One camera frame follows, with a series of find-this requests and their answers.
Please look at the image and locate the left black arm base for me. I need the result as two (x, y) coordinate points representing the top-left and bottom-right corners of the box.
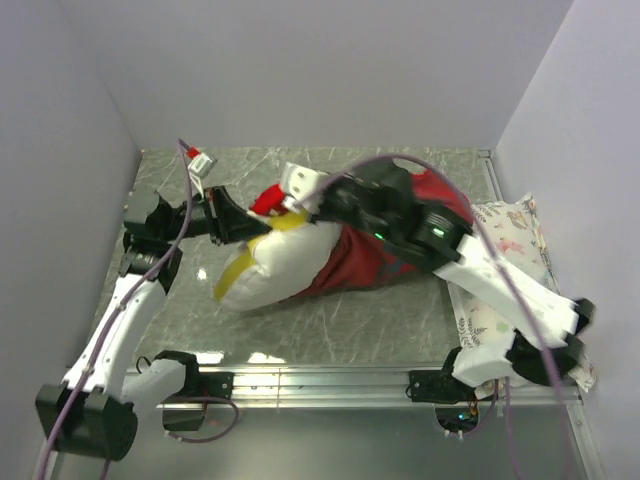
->
(135, 366), (240, 443)

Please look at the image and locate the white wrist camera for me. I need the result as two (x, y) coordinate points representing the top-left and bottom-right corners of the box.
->
(186, 147), (218, 196)
(279, 162), (329, 211)

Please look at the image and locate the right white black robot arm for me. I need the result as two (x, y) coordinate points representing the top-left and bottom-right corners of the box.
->
(299, 154), (595, 403)

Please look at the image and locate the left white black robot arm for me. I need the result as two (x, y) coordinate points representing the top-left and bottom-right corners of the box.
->
(35, 186), (271, 461)

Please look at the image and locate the floral patterned white pillow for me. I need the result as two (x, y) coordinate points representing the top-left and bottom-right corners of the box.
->
(441, 195), (596, 390)

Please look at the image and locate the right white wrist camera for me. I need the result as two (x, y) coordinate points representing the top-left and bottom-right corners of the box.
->
(279, 162), (329, 211)

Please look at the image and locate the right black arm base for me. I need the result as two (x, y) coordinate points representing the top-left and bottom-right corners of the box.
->
(405, 370), (499, 441)

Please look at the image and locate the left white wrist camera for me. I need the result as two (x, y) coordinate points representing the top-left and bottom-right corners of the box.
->
(186, 147), (218, 196)

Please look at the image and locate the red pillowcase grey print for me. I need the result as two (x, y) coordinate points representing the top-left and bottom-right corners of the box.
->
(246, 169), (475, 301)

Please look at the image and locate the white pillow yellow edge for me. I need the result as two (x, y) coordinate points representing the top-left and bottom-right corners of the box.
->
(213, 211), (342, 312)

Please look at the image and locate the aluminium mounting rail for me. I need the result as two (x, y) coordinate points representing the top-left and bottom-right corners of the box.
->
(29, 367), (606, 480)

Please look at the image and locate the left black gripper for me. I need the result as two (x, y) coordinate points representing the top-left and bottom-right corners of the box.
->
(161, 185), (273, 244)

